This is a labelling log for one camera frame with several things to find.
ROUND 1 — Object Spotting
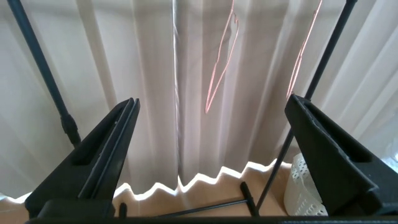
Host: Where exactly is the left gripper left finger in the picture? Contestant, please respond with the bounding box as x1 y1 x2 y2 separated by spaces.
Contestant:
24 98 141 218

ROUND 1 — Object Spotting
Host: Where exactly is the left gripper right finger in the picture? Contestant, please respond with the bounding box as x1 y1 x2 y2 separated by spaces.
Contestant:
284 94 398 217

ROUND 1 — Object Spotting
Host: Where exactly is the pink clothes hanger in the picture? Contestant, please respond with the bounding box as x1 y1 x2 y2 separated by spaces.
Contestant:
285 0 323 100
205 0 240 114

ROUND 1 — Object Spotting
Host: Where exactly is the white laundry basket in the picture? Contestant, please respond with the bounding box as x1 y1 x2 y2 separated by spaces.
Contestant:
283 152 329 217

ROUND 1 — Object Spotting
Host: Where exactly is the black clothes rack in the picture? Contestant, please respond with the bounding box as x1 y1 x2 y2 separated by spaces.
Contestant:
6 0 358 218

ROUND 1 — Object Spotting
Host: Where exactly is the beige curtain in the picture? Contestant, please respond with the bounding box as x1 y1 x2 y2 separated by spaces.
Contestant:
0 0 398 200

